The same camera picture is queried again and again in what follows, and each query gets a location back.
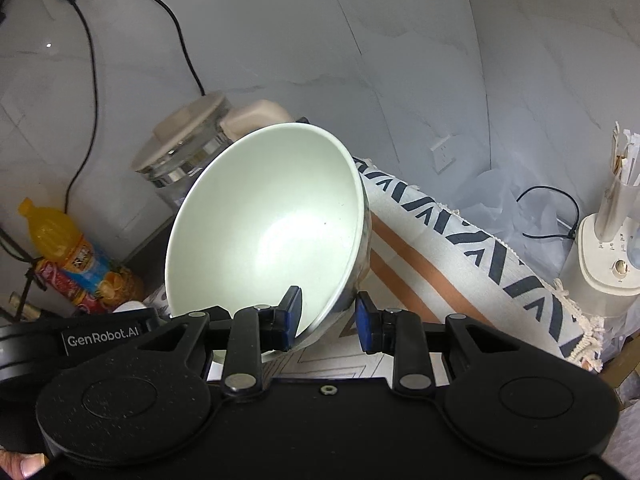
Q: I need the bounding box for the white ceramic bowl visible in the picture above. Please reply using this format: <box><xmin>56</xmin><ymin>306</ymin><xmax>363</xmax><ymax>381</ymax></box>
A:
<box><xmin>164</xmin><ymin>122</ymin><xmax>371</xmax><ymax>349</ymax></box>

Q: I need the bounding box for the person's hand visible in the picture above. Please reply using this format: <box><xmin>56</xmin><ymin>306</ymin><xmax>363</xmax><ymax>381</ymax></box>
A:
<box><xmin>0</xmin><ymin>448</ymin><xmax>48</xmax><ymax>480</ymax></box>

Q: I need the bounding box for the red snack can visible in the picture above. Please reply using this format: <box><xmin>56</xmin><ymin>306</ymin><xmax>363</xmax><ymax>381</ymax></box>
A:
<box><xmin>35</xmin><ymin>259</ymin><xmax>107</xmax><ymax>314</ymax></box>

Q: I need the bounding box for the striped patterned table cloth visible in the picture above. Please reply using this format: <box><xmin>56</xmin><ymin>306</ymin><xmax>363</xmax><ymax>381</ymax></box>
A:
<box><xmin>269</xmin><ymin>155</ymin><xmax>604</xmax><ymax>380</ymax></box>

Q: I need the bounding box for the orange juice bottle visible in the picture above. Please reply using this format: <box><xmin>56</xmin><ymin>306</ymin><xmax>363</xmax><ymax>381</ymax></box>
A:
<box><xmin>17</xmin><ymin>197</ymin><xmax>143</xmax><ymax>313</ymax></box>

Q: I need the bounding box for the glass kettle with beige lid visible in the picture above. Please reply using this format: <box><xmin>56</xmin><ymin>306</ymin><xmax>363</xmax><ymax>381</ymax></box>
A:
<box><xmin>131</xmin><ymin>92</ymin><xmax>294</xmax><ymax>210</ymax></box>

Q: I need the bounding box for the white appliance base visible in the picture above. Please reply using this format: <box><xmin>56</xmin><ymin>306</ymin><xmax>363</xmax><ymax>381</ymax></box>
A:
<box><xmin>560</xmin><ymin>124</ymin><xmax>639</xmax><ymax>318</ymax></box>

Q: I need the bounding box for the thin black cord loop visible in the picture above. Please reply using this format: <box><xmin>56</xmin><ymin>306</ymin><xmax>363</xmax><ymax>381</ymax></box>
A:
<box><xmin>515</xmin><ymin>185</ymin><xmax>583</xmax><ymax>242</ymax></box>

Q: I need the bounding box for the black power cable with plug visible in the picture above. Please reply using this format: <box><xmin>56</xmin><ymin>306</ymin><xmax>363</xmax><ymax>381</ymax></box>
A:
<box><xmin>55</xmin><ymin>0</ymin><xmax>100</xmax><ymax>221</ymax></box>

